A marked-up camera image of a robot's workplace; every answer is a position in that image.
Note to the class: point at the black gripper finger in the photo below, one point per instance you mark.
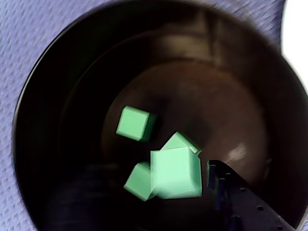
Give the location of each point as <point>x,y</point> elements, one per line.
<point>96,204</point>
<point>240,209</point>

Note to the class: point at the black metal bucket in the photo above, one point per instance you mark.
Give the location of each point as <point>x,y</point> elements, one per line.
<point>72,96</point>

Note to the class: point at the green cube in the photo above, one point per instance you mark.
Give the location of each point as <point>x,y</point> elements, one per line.
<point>132,121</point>
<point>175,173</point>
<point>137,183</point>
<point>176,142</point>

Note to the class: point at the white round plate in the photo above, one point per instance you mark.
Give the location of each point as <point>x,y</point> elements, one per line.
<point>298,36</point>

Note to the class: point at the blue woven tablecloth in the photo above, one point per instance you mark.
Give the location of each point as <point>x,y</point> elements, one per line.
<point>14,72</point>

